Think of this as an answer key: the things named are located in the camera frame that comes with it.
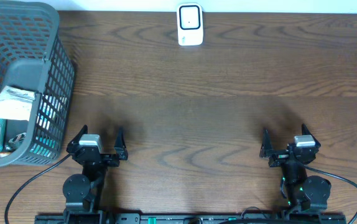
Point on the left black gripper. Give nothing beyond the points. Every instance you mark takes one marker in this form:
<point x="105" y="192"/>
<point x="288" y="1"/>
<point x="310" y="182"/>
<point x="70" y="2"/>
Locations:
<point x="102" y="156"/>

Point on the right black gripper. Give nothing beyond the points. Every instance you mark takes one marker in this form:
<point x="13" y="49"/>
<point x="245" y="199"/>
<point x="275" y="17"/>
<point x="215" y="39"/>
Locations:
<point x="266" y="145"/>

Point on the white blue snack bag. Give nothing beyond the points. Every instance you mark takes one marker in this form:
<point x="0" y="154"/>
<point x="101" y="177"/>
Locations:
<point x="16" y="104"/>

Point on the dark green round-label box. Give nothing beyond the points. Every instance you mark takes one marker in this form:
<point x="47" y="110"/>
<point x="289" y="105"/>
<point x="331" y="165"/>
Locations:
<point x="15" y="138"/>

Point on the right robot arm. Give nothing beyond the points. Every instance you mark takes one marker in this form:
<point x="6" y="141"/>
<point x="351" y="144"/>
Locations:
<point x="306" y="195"/>

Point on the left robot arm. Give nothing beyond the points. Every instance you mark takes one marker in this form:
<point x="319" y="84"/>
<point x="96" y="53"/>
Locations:
<point x="83" y="191"/>

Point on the white barcode scanner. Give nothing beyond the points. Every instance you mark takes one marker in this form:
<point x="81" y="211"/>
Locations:
<point x="190" y="24"/>

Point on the grey plastic mesh basket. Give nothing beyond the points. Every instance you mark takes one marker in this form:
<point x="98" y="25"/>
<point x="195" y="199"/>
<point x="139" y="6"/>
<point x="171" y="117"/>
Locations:
<point x="32" y="57"/>

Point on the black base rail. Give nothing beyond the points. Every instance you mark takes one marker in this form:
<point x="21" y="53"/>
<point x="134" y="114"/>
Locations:
<point x="135" y="218"/>

